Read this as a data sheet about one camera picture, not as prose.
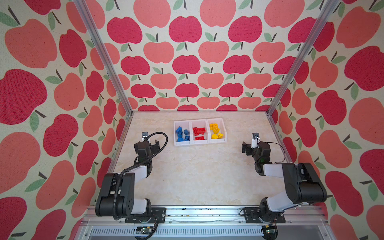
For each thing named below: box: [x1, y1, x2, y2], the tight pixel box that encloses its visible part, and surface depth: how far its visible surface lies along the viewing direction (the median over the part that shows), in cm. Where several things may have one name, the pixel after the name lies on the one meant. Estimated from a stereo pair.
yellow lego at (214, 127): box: [209, 123, 219, 133], surface depth 109 cm
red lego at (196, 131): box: [192, 127, 201, 136], surface depth 107 cm
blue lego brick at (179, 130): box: [175, 126, 183, 135], surface depth 109 cm
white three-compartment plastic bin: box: [173, 118, 227, 146], surface depth 106 cm
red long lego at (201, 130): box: [197, 127, 206, 135], surface depth 107 cm
